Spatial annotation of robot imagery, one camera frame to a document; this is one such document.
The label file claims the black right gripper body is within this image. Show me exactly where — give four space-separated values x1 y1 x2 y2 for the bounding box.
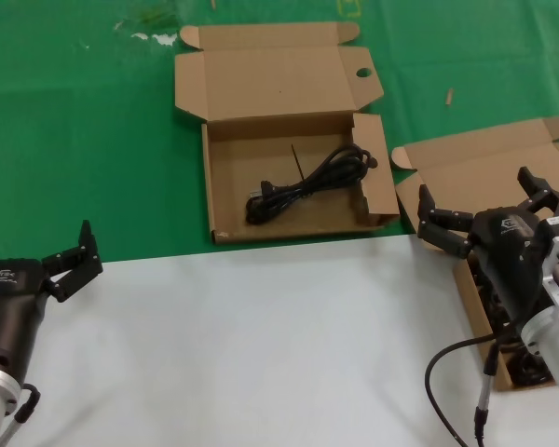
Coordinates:
468 207 550 327

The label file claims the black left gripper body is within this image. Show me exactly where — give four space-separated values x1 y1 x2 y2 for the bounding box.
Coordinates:
0 255 53 374

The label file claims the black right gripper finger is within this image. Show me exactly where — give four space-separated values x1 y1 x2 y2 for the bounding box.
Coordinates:
516 166 559 218
416 183 476 260

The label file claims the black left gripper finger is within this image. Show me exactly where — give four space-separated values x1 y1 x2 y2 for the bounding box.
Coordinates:
40 219 104 305

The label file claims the open cardboard box centre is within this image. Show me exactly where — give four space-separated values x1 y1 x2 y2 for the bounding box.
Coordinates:
173 20 401 246

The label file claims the large green table cloth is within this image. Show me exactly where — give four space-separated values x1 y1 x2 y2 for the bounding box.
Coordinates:
0 0 559 269

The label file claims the crumpled clear tape residue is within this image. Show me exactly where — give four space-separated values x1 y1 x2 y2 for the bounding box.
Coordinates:
114 11 181 47

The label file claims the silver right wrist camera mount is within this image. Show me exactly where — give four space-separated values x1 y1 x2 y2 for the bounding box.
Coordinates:
538 211 559 311

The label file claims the open cardboard box holding cables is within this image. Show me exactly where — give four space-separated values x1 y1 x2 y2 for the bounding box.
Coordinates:
389 115 559 392

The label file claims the left arm connector cable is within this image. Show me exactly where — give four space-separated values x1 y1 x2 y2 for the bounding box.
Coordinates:
0 381 42 447

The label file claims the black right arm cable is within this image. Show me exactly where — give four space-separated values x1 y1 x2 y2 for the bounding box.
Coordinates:
423 325 523 447

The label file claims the grey right arm connector cable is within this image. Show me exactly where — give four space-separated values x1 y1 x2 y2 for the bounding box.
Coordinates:
472 342 502 447

